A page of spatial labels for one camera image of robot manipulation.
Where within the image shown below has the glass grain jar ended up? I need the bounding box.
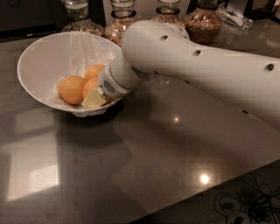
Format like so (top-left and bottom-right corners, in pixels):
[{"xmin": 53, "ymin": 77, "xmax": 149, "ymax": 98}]
[
  {"xmin": 104, "ymin": 0, "xmax": 139, "ymax": 46},
  {"xmin": 183, "ymin": 0, "xmax": 222, "ymax": 43},
  {"xmin": 152, "ymin": 0, "xmax": 184, "ymax": 27},
  {"xmin": 60, "ymin": 0, "xmax": 103, "ymax": 36}
]

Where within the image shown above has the orange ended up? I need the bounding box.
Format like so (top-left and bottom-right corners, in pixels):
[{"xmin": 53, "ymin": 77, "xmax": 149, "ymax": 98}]
[
  {"xmin": 82, "ymin": 78, "xmax": 112, "ymax": 105},
  {"xmin": 84, "ymin": 64, "xmax": 105, "ymax": 80},
  {"xmin": 59, "ymin": 75, "xmax": 87, "ymax": 105}
]

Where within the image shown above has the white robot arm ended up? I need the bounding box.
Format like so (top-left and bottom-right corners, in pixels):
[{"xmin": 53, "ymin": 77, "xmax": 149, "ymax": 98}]
[{"xmin": 84, "ymin": 20, "xmax": 280, "ymax": 128}]

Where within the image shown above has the white bowl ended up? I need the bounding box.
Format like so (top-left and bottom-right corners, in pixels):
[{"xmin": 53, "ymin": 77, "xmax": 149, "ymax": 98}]
[{"xmin": 17, "ymin": 31, "xmax": 123, "ymax": 113}]

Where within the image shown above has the leftmost glass grain jar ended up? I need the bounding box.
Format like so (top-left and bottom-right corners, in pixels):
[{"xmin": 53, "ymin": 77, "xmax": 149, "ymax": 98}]
[{"xmin": 60, "ymin": 0, "xmax": 103, "ymax": 36}]

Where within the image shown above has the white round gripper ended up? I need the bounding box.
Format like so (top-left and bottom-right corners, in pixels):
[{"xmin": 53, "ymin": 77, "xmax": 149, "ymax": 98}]
[{"xmin": 81, "ymin": 62, "xmax": 132, "ymax": 109}]

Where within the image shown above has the white paper bowl liner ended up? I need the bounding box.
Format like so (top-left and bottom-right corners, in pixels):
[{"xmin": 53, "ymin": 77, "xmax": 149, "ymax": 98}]
[{"xmin": 44, "ymin": 31, "xmax": 120, "ymax": 117}]

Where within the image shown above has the clear plastic bag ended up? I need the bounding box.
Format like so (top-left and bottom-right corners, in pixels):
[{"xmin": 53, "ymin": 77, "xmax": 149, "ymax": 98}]
[{"xmin": 218, "ymin": 7, "xmax": 253, "ymax": 30}]

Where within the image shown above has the dark framed object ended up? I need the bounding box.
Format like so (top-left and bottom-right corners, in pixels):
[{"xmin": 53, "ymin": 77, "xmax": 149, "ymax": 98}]
[{"xmin": 243, "ymin": 0, "xmax": 276, "ymax": 20}]

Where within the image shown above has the black cable tangle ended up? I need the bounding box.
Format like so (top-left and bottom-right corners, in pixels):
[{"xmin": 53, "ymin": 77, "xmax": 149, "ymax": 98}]
[{"xmin": 213, "ymin": 176, "xmax": 280, "ymax": 224}]

